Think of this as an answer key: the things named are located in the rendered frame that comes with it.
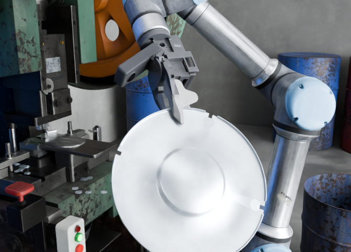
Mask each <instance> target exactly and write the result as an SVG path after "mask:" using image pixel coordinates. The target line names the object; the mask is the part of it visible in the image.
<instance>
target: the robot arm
mask: <svg viewBox="0 0 351 252"><path fill-rule="evenodd" d="M122 3H123V7H124V11H125V13H126V15H127V17H128V20H129V22H130V25H131V28H132V30H133V34H134V36H135V39H136V42H137V44H138V46H139V48H140V50H141V51H140V52H138V53H137V54H135V55H134V56H132V57H131V58H129V59H128V60H127V61H125V62H124V63H122V64H121V65H119V66H118V68H117V71H116V74H115V78H114V81H115V82H116V83H117V84H118V85H119V86H120V87H124V86H125V85H126V84H128V83H129V82H131V81H132V80H133V79H135V78H136V77H137V76H139V75H140V74H141V73H143V72H144V71H146V70H148V81H149V85H150V89H151V91H152V94H153V98H154V101H155V103H156V105H157V107H158V108H159V110H164V109H169V108H171V111H172V116H173V117H174V118H175V119H176V120H177V121H178V122H179V123H180V124H184V116H183V108H184V107H188V108H190V106H189V105H190V104H193V103H195V102H197V100H198V96H197V94H196V93H195V92H192V91H189V90H188V87H189V85H190V84H191V82H192V80H193V78H194V77H195V75H196V73H195V72H198V71H199V70H198V68H197V65H196V63H195V61H194V59H193V56H192V54H191V52H190V51H185V49H184V47H183V45H182V42H181V40H180V38H179V36H171V35H170V31H169V28H168V26H167V24H166V21H165V19H164V17H167V16H170V15H172V14H175V13H176V14H178V15H179V16H180V17H181V18H182V19H183V20H185V21H186V22H187V23H188V24H189V25H190V26H191V27H193V28H194V29H195V30H196V31H197V32H198V33H199V34H201V35H202V36H203V37H204V38H205V39H206V40H207V41H208V42H210V43H211V44H212V45H213V46H214V47H215V48H216V49H217V50H219V51H220V52H221V53H222V54H223V55H224V56H225V57H226V58H228V59H229V60H230V61H231V62H232V63H233V64H234V65H235V66H237V67H238V68H239V69H240V70H242V71H243V72H244V73H245V74H246V75H247V76H248V77H249V78H251V79H252V85H253V86H254V87H255V88H256V89H257V90H258V91H259V92H260V93H261V94H262V95H263V96H264V97H265V98H266V100H267V101H268V102H269V103H270V104H271V105H272V106H273V107H274V108H275V109H276V111H275V116H274V120H273V126H274V128H275V130H276V132H277V134H276V138H275V142H274V147H273V151H272V155H271V159H270V164H269V167H268V171H267V175H266V189H267V197H266V201H265V205H264V206H261V205H260V208H259V209H261V210H263V214H264V215H263V219H262V222H261V224H260V226H259V228H258V230H257V232H256V233H255V235H254V236H253V238H252V239H251V240H250V241H249V242H248V244H247V245H246V246H245V247H244V248H242V249H241V250H240V251H239V252H291V250H290V249H289V246H290V242H291V238H292V235H293V230H292V228H291V227H290V225H289V222H290V218H291V214H292V211H293V208H294V204H295V200H296V196H297V192H298V188H299V185H300V181H301V176H302V173H303V169H304V166H305V162H306V159H307V155H308V151H309V147H310V143H311V141H312V140H313V139H315V138H316V137H318V136H319V135H320V131H321V128H322V127H324V126H325V125H326V124H327V123H329V122H330V120H331V119H332V117H333V115H334V112H335V106H336V103H335V97H334V94H333V92H332V91H331V89H330V88H329V87H328V86H327V85H326V84H325V83H323V82H322V81H320V80H319V79H317V78H314V77H309V76H305V75H303V74H300V73H297V72H295V71H293V70H291V69H289V68H287V67H286V66H284V65H283V64H281V62H280V61H278V60H277V59H270V58H269V57H268V56H267V55H266V54H265V53H264V52H263V51H261V50H260V49H259V48H258V47H257V46H256V45H255V44H254V43H253V42H252V41H250V40H249V39H248V38H247V37H246V36H245V35H244V34H243V33H242V32H241V31H240V30H238V29H237V28H236V27H235V26H234V25H233V24H232V23H231V22H230V21H228V20H227V19H226V18H225V17H224V16H223V15H222V14H221V13H220V12H219V11H218V10H216V9H215V8H214V7H213V6H212V5H211V4H210V3H209V2H208V1H207V0H122ZM189 58H191V59H192V62H193V64H194V66H195V67H193V66H192V63H191V61H190V59H189Z"/></svg>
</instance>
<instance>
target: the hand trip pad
mask: <svg viewBox="0 0 351 252"><path fill-rule="evenodd" d="M33 190H34V185H32V184H28V183H25V182H16V183H13V184H11V185H9V186H7V187H6V188H5V193H7V194H10V195H13V196H17V198H18V202H22V201H24V195H26V194H28V193H30V192H32V191H33Z"/></svg>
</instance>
